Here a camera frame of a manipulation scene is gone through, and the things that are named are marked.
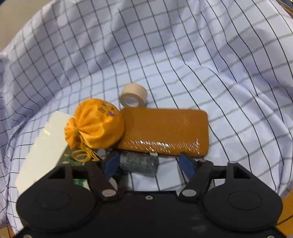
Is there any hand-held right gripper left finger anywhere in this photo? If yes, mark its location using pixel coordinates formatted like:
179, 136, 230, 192
48, 154, 121, 202

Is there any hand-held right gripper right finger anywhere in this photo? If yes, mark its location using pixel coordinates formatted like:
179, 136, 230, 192
178, 154, 251, 202

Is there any white soft ball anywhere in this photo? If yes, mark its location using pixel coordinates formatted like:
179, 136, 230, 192
107, 177, 119, 191

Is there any orange drawstring pouch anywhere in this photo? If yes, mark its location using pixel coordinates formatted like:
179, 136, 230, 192
63, 98, 125, 161

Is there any beige tape roll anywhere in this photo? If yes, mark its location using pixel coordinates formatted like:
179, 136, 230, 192
118, 84, 148, 108

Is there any grey bottle with black cap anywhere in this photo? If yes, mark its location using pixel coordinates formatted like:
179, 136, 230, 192
119, 152, 160, 178

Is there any brown textured case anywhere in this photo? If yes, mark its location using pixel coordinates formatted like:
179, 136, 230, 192
118, 107, 209, 158

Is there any white cardboard box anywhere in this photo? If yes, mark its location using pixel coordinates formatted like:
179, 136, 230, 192
15, 111, 74, 192

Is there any blue checked bed sheet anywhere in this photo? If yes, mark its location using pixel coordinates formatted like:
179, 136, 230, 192
0, 0, 293, 236

